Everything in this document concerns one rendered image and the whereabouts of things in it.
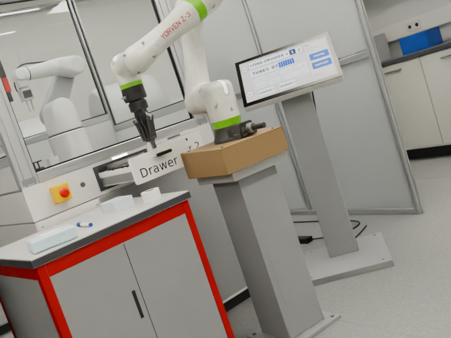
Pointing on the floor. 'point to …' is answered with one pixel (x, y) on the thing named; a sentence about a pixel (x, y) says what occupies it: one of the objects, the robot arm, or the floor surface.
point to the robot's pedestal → (270, 251)
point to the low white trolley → (117, 278)
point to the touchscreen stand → (329, 203)
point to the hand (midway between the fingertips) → (153, 149)
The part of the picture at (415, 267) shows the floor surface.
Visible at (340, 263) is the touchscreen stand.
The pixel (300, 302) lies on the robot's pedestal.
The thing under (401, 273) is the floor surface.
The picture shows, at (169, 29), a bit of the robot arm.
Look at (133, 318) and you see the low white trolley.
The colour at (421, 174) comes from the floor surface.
